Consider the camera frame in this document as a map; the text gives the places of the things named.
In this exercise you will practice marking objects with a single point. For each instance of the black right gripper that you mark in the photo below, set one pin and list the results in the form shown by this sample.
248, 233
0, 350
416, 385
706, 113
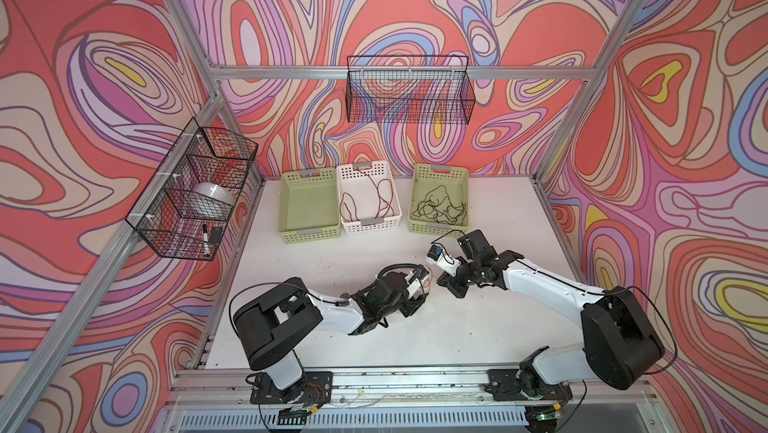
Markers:
450, 282

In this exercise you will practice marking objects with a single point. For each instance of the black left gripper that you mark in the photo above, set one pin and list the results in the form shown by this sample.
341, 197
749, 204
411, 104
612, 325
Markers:
413, 306

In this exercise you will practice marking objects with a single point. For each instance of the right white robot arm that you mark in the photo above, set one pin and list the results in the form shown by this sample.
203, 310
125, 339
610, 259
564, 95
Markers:
618, 346

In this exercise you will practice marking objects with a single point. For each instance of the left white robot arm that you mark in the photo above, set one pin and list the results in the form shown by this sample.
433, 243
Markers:
270, 326

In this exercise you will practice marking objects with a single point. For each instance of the right green perforated plastic basket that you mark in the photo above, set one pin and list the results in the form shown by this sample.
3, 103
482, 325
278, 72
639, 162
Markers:
439, 204

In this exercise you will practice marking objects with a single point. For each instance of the green perforated plastic basket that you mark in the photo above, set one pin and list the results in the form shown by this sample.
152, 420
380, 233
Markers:
308, 206
439, 204

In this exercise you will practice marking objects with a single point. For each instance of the white perforated plastic basket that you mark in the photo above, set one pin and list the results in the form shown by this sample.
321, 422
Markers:
368, 199

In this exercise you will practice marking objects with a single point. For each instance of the left green perforated plastic basket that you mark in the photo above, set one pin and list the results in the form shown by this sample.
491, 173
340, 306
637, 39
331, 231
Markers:
308, 206

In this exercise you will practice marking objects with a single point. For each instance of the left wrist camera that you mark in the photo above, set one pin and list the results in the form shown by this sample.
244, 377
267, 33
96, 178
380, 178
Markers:
418, 282

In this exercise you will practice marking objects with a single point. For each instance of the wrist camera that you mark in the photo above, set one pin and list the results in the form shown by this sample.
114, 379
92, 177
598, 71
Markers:
418, 282
438, 256

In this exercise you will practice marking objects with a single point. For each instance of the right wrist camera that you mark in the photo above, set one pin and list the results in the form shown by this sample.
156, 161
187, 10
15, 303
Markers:
438, 256

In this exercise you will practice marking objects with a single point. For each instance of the back black wire wall basket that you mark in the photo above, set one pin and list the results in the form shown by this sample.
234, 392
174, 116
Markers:
409, 89

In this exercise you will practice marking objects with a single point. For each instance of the black wire wall basket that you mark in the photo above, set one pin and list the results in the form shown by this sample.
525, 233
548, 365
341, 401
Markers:
409, 89
170, 220

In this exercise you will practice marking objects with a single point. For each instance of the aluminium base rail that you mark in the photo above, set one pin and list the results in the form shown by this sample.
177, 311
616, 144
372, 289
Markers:
418, 399

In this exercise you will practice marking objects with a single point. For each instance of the left black wire wall basket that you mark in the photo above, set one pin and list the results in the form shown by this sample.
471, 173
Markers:
170, 220

